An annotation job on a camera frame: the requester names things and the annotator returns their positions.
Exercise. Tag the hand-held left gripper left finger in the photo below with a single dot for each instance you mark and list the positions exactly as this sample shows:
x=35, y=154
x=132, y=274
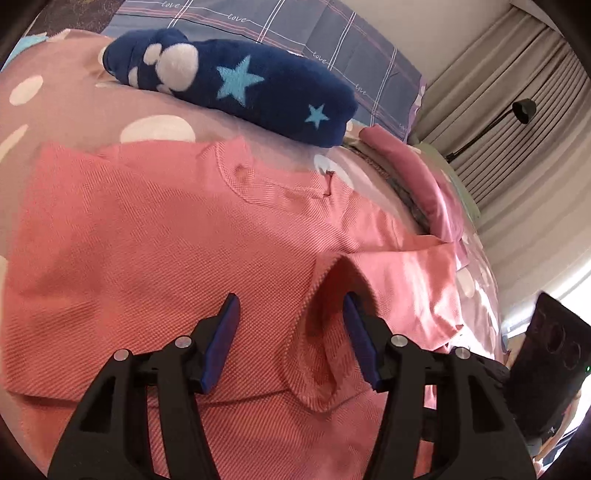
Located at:
x=221, y=341

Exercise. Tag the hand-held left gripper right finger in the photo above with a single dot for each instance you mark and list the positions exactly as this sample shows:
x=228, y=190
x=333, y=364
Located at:
x=360, y=337

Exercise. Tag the coral pink knit shirt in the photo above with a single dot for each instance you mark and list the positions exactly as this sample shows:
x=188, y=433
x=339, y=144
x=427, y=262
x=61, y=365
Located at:
x=138, y=254

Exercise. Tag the grey folded garment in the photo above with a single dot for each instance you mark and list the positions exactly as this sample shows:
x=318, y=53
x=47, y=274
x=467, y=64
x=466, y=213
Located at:
x=402, y=196

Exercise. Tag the pink folded garment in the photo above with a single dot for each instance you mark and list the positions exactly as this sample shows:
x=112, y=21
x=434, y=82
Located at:
x=415, y=170

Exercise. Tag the light green bedsheet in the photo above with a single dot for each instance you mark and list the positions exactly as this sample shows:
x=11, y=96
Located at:
x=455, y=184

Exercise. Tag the beige pleated curtain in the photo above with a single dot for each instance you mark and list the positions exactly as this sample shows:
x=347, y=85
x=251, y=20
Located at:
x=508, y=161

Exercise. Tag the black lamp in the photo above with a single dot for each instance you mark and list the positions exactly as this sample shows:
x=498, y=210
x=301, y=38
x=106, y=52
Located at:
x=524, y=110

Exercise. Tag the navy star plush toy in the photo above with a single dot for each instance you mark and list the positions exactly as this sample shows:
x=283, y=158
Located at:
x=277, y=87

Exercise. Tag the pink polka-dot bedsheet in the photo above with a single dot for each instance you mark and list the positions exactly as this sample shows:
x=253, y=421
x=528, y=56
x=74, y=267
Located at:
x=69, y=115

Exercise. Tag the blue plaid pillow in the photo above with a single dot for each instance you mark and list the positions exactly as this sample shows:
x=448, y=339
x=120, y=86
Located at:
x=323, y=32

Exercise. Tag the light blue cloth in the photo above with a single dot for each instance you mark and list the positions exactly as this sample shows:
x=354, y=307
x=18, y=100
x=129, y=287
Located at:
x=25, y=46

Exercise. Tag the brown patterned pillow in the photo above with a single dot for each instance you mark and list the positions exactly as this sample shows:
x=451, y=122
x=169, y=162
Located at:
x=69, y=14

